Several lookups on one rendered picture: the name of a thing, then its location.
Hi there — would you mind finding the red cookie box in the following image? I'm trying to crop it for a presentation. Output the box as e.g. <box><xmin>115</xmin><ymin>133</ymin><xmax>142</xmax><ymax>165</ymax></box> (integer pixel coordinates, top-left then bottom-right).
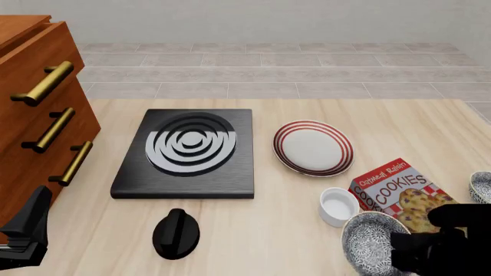
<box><xmin>348</xmin><ymin>156</ymin><xmax>467</xmax><ymax>235</ymax></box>

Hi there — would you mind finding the black patterned bowl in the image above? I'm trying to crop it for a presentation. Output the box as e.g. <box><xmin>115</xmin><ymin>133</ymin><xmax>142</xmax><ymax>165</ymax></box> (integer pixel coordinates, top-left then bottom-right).
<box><xmin>468</xmin><ymin>171</ymin><xmax>491</xmax><ymax>205</ymax></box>
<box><xmin>341</xmin><ymin>211</ymin><xmax>414</xmax><ymax>276</ymax></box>

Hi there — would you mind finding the wooden drawer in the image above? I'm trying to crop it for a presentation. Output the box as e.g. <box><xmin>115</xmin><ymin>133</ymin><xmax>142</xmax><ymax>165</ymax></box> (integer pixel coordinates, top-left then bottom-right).
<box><xmin>0</xmin><ymin>20</ymin><xmax>86</xmax><ymax>122</ymax></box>
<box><xmin>0</xmin><ymin>76</ymin><xmax>102</xmax><ymax>176</ymax></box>
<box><xmin>0</xmin><ymin>126</ymin><xmax>102</xmax><ymax>231</ymax></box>

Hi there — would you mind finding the wooden cabinet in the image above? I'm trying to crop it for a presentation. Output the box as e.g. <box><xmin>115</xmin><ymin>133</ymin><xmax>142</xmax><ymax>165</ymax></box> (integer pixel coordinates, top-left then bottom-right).
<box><xmin>0</xmin><ymin>14</ymin><xmax>102</xmax><ymax>245</ymax></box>

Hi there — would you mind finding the white ramekin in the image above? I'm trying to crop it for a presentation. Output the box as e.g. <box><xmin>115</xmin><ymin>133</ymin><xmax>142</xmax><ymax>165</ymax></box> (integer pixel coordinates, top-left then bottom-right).
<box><xmin>318</xmin><ymin>186</ymin><xmax>361</xmax><ymax>228</ymax></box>

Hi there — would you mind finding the white plate with red rings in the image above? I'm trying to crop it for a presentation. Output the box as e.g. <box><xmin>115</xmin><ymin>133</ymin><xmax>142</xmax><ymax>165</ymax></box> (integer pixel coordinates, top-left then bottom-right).
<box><xmin>272</xmin><ymin>120</ymin><xmax>355</xmax><ymax>178</ymax></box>

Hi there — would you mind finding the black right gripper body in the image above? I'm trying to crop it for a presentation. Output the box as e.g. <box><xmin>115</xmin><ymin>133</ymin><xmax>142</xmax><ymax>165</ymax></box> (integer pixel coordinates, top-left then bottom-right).
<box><xmin>390</xmin><ymin>228</ymin><xmax>491</xmax><ymax>276</ymax></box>

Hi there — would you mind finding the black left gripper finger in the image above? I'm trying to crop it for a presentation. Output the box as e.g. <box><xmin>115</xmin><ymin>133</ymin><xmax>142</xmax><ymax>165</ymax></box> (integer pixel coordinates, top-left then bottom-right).
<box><xmin>21</xmin><ymin>185</ymin><xmax>53</xmax><ymax>232</ymax></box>

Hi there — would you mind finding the round black stove knob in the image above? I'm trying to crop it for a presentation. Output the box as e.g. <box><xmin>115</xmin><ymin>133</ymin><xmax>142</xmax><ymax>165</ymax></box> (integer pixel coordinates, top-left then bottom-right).
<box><xmin>152</xmin><ymin>208</ymin><xmax>201</xmax><ymax>261</ymax></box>

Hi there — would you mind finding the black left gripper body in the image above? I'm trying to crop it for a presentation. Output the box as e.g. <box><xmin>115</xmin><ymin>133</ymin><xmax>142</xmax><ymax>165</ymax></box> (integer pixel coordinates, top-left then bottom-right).
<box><xmin>0</xmin><ymin>221</ymin><xmax>49</xmax><ymax>269</ymax></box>

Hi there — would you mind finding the brass drawer handle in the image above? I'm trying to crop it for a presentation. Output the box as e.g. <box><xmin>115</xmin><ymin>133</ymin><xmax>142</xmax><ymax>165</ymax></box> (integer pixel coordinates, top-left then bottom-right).
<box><xmin>48</xmin><ymin>140</ymin><xmax>94</xmax><ymax>187</ymax></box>
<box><xmin>21</xmin><ymin>107</ymin><xmax>77</xmax><ymax>154</ymax></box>
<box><xmin>10</xmin><ymin>60</ymin><xmax>74</xmax><ymax>108</ymax></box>

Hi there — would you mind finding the flat black stove plate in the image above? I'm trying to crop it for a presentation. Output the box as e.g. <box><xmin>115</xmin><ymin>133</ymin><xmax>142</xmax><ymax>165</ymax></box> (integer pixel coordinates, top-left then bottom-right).
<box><xmin>110</xmin><ymin>108</ymin><xmax>255</xmax><ymax>200</ymax></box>

